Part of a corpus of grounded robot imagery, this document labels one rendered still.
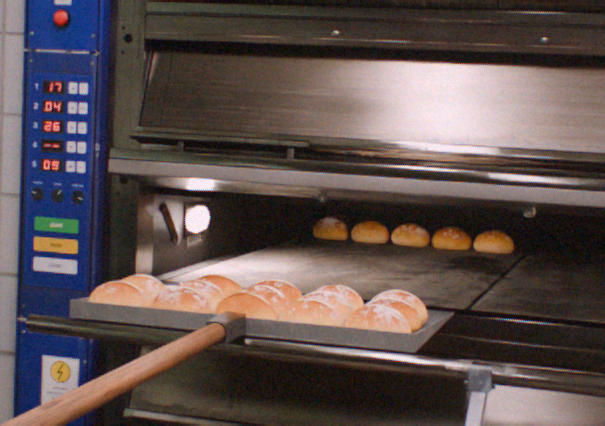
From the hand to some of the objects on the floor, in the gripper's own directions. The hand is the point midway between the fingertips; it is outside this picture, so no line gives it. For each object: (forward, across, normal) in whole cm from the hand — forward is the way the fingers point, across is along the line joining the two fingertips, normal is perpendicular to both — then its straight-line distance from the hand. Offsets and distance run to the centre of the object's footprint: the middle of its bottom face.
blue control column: (-44, +120, -230) cm, 263 cm away
